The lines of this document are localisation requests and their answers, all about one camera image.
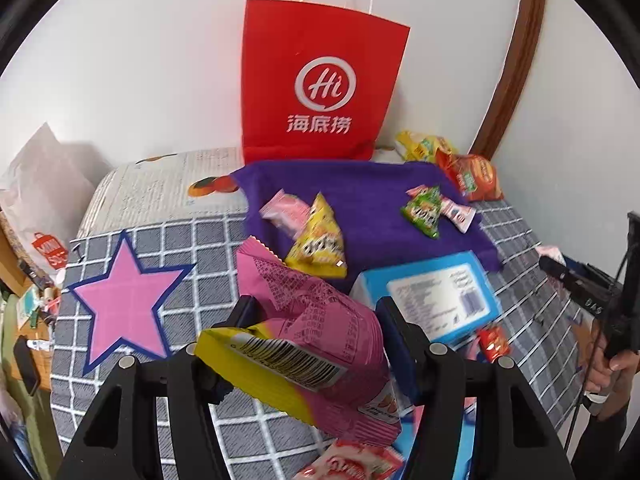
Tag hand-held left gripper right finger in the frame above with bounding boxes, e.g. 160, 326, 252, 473
375, 296, 576, 480

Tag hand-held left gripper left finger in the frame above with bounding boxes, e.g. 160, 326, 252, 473
55, 296, 261, 480

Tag pink packet with yellow end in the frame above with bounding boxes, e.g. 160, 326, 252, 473
194, 237, 403, 447

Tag small red snack packet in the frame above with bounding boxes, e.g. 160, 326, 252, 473
475, 324, 512, 363

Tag yellow snack packet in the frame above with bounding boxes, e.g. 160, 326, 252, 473
285, 192, 348, 279

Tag small pink peach packet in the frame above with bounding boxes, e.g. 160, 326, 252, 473
259, 190, 310, 237

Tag pink strawberry snack packet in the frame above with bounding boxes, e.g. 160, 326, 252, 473
292, 439, 405, 480

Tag green snack packet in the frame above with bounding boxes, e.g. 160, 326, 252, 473
400, 185, 446, 239

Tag person's right forearm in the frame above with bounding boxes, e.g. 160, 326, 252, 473
572, 405, 633, 480

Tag person's right hand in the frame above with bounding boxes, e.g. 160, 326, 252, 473
586, 352, 640, 418

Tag blue tissue box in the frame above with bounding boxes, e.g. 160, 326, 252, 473
349, 250, 502, 346

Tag blue star patch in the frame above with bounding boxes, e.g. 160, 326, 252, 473
390, 400, 476, 480

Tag grey checked tablecloth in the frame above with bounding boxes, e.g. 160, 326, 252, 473
50, 200, 601, 480

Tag pink star patch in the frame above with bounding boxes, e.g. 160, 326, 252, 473
67, 230, 197, 376

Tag red chip bag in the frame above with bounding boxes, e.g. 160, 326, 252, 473
435, 149, 503, 203

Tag purple towel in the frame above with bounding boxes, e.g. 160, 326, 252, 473
230, 159, 503, 273

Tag yellow chip bag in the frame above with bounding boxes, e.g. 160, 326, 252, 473
395, 131, 458, 163

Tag wooden bedside table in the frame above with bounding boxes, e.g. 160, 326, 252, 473
10, 280, 61, 396

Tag black phone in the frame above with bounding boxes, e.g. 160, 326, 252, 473
12, 337, 41, 396

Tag white plastic shopping bag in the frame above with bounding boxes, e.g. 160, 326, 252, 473
0, 122, 113, 273

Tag green cloth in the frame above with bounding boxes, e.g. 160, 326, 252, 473
0, 292, 23, 411

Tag red paper bag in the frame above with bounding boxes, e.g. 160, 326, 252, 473
241, 0, 412, 165

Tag brown wooden door frame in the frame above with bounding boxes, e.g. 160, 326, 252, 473
470, 0, 548, 161

